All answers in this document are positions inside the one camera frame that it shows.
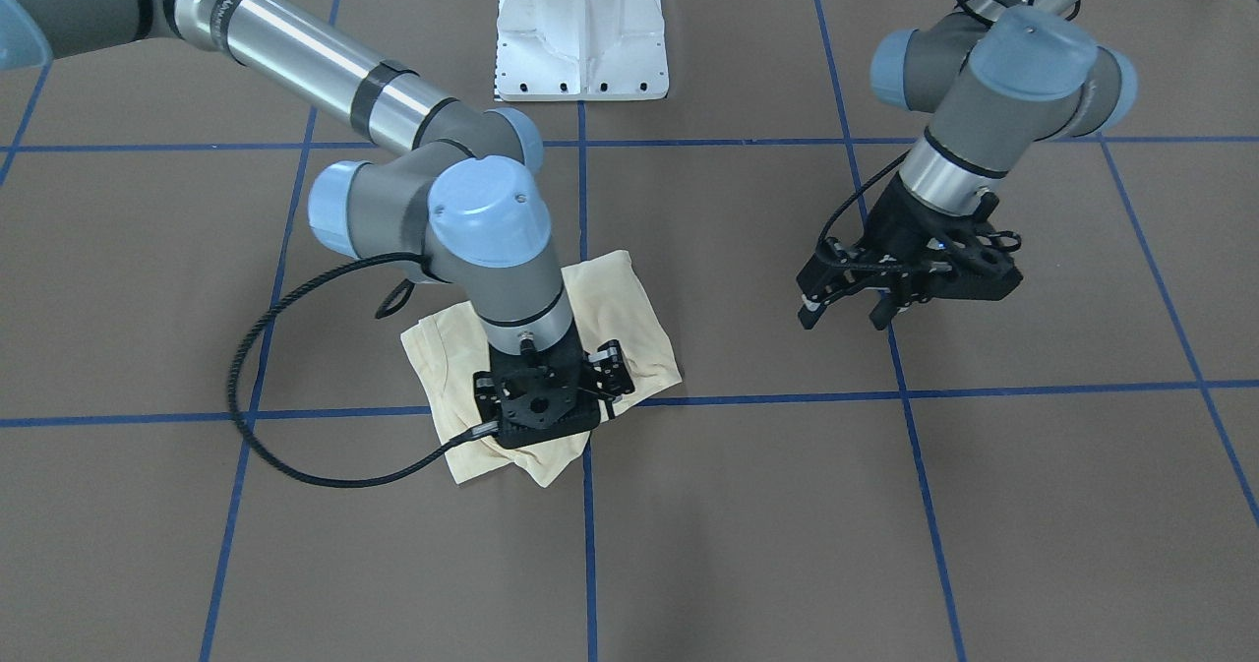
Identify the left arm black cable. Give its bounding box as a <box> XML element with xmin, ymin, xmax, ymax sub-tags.
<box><xmin>816</xmin><ymin>0</ymin><xmax>1083</xmax><ymax>250</ymax></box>

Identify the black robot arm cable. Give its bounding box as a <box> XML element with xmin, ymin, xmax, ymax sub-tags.
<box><xmin>227</xmin><ymin>253</ymin><xmax>504</xmax><ymax>490</ymax></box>

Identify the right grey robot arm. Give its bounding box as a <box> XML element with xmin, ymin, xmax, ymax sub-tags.
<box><xmin>3</xmin><ymin>0</ymin><xmax>635</xmax><ymax>449</ymax></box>

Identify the cream long-sleeve graphic shirt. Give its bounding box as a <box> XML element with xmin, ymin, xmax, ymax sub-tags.
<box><xmin>400</xmin><ymin>250</ymin><xmax>681</xmax><ymax>488</ymax></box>

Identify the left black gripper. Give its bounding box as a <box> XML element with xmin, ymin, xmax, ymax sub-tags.
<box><xmin>797</xmin><ymin>175</ymin><xmax>1024</xmax><ymax>331</ymax></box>

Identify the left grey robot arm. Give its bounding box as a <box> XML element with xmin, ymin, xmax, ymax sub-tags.
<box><xmin>797</xmin><ymin>0</ymin><xmax>1138</xmax><ymax>330</ymax></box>

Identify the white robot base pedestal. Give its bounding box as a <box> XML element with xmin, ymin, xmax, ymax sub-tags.
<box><xmin>494</xmin><ymin>0</ymin><xmax>671</xmax><ymax>102</ymax></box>

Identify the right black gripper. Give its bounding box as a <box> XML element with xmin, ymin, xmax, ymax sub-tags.
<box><xmin>472</xmin><ymin>334</ymin><xmax>635</xmax><ymax>449</ymax></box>

